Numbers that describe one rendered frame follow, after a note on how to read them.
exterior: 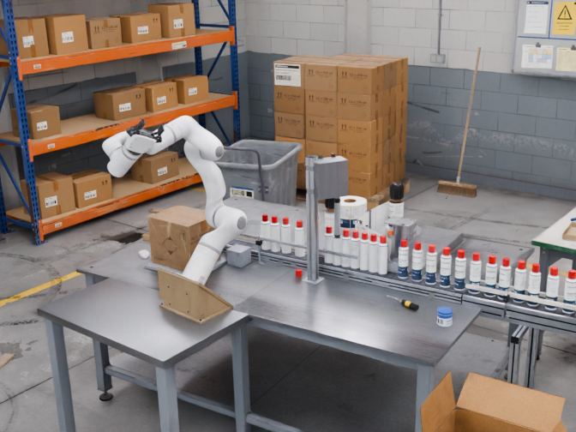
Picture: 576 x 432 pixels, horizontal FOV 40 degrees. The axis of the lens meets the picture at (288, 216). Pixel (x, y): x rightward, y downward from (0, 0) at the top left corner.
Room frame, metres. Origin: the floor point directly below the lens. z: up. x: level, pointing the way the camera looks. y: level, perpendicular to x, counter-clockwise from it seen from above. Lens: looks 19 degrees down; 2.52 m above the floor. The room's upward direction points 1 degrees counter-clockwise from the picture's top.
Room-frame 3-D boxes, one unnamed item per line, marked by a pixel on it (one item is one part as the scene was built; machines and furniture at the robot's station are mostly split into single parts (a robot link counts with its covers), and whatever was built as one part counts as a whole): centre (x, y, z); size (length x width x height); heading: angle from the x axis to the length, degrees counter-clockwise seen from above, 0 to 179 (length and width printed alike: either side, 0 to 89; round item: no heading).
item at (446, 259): (3.60, -0.77, 0.98); 0.05 x 0.05 x 0.20
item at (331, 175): (3.86, -0.21, 1.38); 0.17 x 0.10 x 0.19; 113
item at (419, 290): (3.99, -0.16, 0.85); 1.65 x 0.11 x 0.05; 58
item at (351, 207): (4.56, -0.38, 0.95); 0.20 x 0.20 x 0.14
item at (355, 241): (3.87, -0.35, 0.98); 0.05 x 0.05 x 0.20
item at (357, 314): (4.14, -0.11, 0.82); 2.10 x 1.50 x 0.02; 58
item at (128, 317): (3.64, 0.62, 0.81); 0.90 x 0.90 x 0.04; 51
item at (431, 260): (3.64, -0.70, 0.98); 0.05 x 0.05 x 0.20
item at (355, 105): (7.95, -0.56, 0.70); 1.20 x 0.82 x 1.39; 57
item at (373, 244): (3.81, -0.44, 0.98); 0.05 x 0.05 x 0.20
